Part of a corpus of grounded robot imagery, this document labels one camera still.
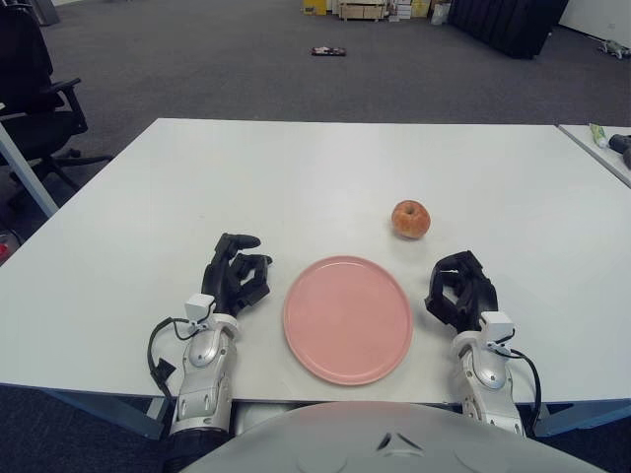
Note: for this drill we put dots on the red object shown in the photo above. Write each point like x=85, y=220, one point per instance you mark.
x=5, y=249

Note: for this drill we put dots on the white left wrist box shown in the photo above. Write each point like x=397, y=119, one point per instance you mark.
x=198, y=306

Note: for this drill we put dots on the green white tube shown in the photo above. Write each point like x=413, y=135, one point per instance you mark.
x=599, y=134

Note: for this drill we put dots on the white side table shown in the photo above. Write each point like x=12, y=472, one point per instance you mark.
x=591, y=148

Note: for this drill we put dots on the grey robot torso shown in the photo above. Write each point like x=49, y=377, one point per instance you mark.
x=394, y=438

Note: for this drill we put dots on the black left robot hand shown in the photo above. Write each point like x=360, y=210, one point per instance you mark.
x=221, y=283

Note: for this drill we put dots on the stacked white cardboard boxes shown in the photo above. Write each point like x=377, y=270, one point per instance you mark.
x=400, y=10

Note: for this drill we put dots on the black curtain partition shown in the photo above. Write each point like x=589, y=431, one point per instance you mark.
x=508, y=24

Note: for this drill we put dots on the black office chair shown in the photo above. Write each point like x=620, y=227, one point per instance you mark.
x=29, y=98

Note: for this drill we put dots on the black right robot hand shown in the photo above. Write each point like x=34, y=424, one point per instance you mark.
x=473, y=295

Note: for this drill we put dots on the red yellow apple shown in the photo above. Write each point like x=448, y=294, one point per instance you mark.
x=411, y=220

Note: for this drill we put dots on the pink round plate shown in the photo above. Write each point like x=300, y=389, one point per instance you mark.
x=348, y=320

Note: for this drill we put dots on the grey handheld controller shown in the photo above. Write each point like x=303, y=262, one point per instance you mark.
x=627, y=158

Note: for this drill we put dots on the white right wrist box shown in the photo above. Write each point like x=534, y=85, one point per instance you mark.
x=498, y=325

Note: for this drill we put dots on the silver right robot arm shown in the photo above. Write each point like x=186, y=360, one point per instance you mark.
x=488, y=384

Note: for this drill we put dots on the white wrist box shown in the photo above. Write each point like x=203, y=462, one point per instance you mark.
x=198, y=306
x=498, y=325

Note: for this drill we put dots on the black tray on floor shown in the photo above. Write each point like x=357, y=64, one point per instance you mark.
x=328, y=51

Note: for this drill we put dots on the blue grey table frame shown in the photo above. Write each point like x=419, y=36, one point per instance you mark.
x=108, y=409

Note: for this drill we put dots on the grey toy robot dog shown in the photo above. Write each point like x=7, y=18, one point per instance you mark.
x=613, y=48

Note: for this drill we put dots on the wooden crate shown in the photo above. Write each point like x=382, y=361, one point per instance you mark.
x=362, y=10

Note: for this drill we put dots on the yellow box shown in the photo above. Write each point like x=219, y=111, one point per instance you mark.
x=314, y=6

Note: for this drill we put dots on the white plastic bag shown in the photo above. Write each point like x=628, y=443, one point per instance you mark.
x=439, y=14

